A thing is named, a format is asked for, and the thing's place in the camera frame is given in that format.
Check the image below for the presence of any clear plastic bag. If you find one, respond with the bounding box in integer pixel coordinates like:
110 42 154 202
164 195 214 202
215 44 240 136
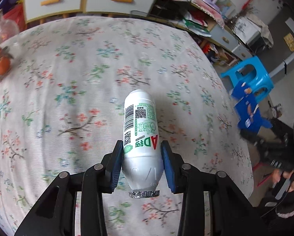
0 17 20 45

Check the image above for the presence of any grey cloth covered object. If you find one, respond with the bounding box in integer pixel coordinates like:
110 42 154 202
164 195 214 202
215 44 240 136
233 12 273 53

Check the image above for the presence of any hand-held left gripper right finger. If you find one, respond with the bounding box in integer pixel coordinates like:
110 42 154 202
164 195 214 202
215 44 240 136
160 140 269 236

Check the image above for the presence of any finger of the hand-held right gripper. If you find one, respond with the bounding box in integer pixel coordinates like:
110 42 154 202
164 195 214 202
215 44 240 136
261 118 275 130
239 128 258 143

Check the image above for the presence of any green white plastic bag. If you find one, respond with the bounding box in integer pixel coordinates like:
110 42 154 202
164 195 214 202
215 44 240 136
183 17 209 33

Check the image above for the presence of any yellow wall paper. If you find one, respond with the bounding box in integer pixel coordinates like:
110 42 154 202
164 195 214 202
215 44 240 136
283 33 294 53

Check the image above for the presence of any blue plastic stool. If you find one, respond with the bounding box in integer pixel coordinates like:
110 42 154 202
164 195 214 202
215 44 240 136
221 55 274 99

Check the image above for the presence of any white drawer cabinet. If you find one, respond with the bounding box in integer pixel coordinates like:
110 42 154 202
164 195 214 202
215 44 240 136
23 0 253 62

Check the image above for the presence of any floral tablecloth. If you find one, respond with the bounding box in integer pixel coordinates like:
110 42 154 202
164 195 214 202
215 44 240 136
0 17 254 236

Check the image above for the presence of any red plastic bag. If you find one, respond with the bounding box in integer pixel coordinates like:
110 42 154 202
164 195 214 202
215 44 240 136
4 4 27 31

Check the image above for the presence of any blue cardboard carton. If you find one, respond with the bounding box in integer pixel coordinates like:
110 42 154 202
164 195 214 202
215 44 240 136
231 81 263 134

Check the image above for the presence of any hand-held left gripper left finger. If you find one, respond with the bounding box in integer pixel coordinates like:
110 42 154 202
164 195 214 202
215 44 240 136
14 140 125 236

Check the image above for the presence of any person's right forearm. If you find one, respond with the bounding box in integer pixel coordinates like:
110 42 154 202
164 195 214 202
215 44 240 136
260 189 294 227

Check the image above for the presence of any white bottle green label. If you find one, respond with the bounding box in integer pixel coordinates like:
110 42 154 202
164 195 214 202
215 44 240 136
122 89 161 199

